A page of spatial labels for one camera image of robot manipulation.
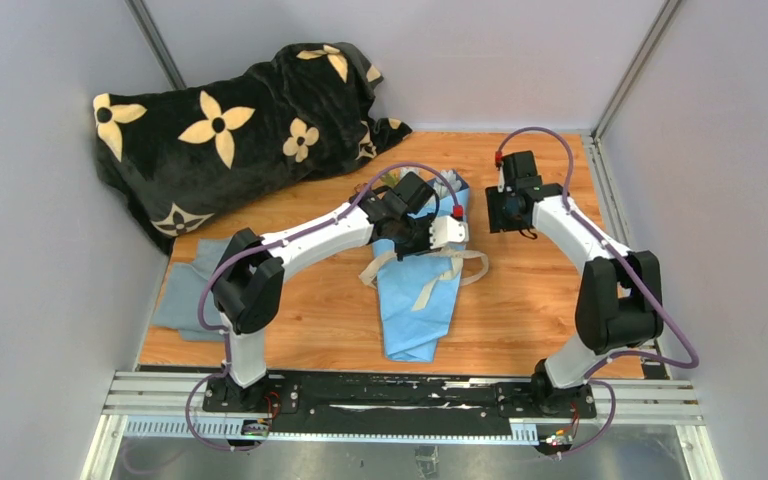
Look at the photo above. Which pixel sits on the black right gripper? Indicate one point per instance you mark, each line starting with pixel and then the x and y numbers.
pixel 496 195

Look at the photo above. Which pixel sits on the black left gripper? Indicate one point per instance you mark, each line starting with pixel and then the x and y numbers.
pixel 426 223

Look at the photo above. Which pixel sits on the pink white fake flower stem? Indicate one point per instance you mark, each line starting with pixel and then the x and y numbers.
pixel 393 177

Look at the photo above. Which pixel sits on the beige ribbon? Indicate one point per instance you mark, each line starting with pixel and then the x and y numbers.
pixel 423 285

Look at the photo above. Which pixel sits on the blue wrapping paper sheet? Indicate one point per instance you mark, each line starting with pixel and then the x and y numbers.
pixel 410 338

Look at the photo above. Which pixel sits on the blue fake flower stem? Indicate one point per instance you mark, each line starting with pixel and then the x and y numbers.
pixel 451 182

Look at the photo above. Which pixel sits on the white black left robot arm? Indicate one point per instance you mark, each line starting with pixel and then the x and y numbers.
pixel 247 284

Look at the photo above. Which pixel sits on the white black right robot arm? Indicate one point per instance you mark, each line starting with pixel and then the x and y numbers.
pixel 612 314

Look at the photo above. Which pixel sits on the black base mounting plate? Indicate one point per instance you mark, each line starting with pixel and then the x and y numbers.
pixel 402 405

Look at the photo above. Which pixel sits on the black floral blanket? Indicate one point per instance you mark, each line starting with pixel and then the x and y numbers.
pixel 182 159

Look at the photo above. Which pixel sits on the light blue denim cloth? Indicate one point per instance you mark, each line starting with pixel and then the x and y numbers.
pixel 177 308

